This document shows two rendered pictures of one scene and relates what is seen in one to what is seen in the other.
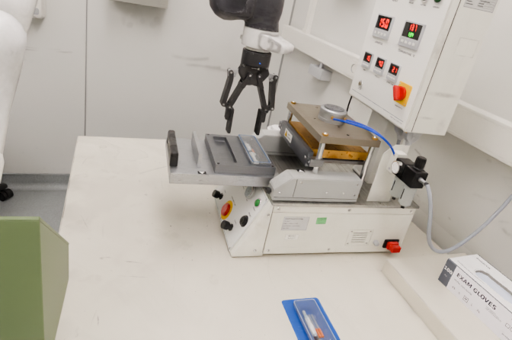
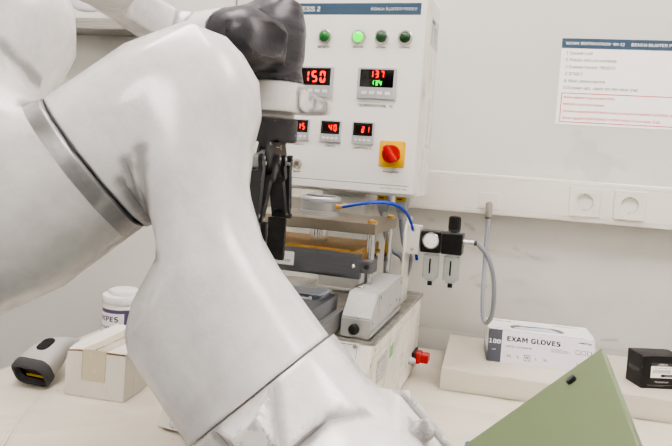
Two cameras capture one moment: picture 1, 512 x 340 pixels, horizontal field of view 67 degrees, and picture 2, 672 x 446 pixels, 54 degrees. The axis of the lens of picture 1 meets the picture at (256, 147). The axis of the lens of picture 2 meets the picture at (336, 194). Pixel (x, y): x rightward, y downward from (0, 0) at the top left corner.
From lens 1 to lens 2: 90 cm
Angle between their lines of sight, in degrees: 56
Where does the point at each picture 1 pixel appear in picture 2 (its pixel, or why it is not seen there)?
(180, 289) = not seen: outside the picture
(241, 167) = (318, 308)
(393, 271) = (458, 375)
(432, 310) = (531, 381)
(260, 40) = (300, 97)
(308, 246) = not seen: hidden behind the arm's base
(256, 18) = (288, 66)
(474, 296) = (535, 348)
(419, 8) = (376, 52)
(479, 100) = not seen: hidden behind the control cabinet
